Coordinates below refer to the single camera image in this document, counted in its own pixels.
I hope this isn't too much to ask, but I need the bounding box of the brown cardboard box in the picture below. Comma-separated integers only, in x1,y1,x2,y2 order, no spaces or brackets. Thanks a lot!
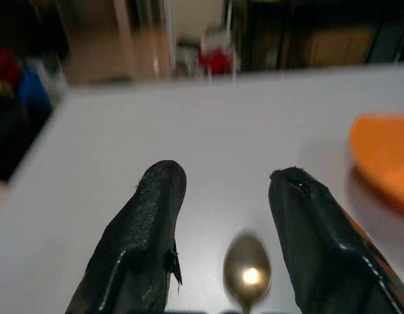
308,27,375,66

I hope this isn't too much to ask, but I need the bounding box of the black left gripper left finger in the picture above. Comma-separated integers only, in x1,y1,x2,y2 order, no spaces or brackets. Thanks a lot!
65,160,187,314

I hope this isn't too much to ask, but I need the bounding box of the orange plastic bowl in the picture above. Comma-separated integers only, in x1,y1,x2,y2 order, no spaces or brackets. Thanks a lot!
348,111,404,210

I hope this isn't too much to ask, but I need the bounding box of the shiny silver foil bag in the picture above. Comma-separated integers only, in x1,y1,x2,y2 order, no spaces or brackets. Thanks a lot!
175,41,201,78

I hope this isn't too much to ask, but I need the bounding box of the blue plastic container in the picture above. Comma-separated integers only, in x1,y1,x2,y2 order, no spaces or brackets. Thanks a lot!
18,65,54,112

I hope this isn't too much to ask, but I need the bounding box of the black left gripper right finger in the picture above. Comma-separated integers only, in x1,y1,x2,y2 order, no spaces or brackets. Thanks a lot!
268,166,404,314

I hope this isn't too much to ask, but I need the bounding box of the gold metal spoon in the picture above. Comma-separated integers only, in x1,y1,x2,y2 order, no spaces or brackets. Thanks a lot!
223,232,273,314

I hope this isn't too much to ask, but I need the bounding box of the red bag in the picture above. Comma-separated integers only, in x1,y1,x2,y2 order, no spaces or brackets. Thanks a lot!
0,49,22,79

